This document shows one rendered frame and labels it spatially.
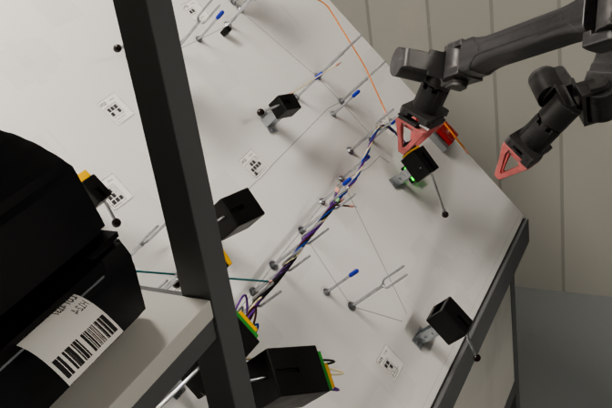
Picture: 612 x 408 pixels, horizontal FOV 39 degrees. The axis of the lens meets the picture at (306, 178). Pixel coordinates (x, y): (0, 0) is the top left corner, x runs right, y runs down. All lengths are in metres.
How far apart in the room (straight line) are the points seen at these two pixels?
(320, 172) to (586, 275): 1.87
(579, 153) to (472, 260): 1.34
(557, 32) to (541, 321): 1.98
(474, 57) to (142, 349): 0.96
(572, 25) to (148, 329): 0.84
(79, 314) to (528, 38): 0.96
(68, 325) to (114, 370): 0.09
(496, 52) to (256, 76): 0.48
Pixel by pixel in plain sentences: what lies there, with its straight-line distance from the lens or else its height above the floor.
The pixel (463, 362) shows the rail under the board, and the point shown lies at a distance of 1.70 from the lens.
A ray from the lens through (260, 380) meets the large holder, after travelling 1.19.
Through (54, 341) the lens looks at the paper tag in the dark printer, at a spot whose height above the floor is 1.53.
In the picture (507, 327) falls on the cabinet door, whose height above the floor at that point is 0.60.
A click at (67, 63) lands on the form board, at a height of 1.52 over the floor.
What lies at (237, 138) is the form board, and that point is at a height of 1.31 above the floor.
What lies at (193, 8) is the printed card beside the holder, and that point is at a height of 1.51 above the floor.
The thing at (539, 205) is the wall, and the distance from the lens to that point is 3.26.
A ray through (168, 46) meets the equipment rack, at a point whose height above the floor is 1.70.
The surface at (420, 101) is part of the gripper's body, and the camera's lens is 1.71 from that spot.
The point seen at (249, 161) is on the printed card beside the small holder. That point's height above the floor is 1.28.
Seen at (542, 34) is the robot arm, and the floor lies 1.47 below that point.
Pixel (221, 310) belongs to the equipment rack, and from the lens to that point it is 0.84.
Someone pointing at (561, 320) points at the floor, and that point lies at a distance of 3.28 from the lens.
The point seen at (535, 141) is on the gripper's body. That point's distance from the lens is 1.64.
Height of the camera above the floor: 1.89
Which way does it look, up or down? 25 degrees down
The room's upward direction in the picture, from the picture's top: 9 degrees counter-clockwise
